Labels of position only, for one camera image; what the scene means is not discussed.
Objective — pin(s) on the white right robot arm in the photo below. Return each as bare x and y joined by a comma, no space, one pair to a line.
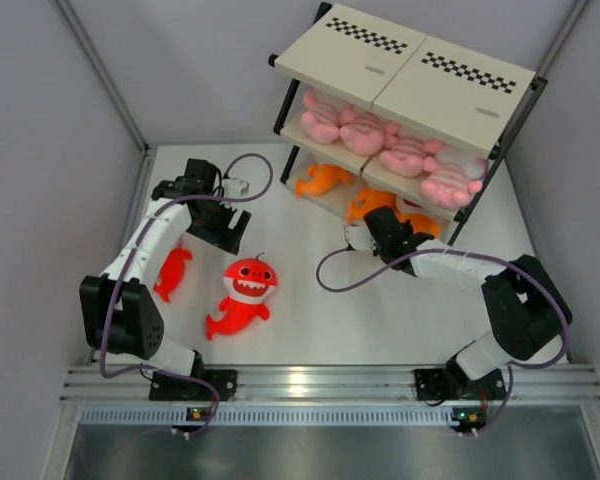
524,308

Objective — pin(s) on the pink striped plush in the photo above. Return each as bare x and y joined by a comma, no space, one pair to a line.
322,118
405,155
454,177
362,131

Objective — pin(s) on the grey slotted cable duct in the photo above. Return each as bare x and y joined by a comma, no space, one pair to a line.
271,416

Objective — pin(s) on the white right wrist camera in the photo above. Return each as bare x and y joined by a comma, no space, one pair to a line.
358,237

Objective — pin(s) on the orange shark plush on shelf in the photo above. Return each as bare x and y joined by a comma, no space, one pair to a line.
322,178

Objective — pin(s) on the orange shark plush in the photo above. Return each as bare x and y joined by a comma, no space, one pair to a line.
407,211
322,178
367,200

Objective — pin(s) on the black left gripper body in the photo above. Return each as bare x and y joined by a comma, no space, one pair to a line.
211,225

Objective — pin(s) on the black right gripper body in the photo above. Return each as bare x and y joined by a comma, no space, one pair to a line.
379,250

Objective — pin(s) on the red shark plush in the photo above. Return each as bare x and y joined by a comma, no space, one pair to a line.
249,282
172,272

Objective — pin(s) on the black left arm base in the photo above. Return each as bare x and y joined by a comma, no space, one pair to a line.
168,389

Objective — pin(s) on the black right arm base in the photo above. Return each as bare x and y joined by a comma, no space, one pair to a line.
435,385

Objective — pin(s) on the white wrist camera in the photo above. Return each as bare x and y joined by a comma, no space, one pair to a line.
358,237
235,188

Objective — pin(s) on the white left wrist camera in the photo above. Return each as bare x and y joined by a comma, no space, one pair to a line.
235,188

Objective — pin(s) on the aluminium mounting rail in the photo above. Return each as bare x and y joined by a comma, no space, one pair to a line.
563,384

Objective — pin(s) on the beige three-tier shelf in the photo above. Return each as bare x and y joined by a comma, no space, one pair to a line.
472,101

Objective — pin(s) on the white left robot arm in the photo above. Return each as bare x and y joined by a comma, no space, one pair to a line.
120,315

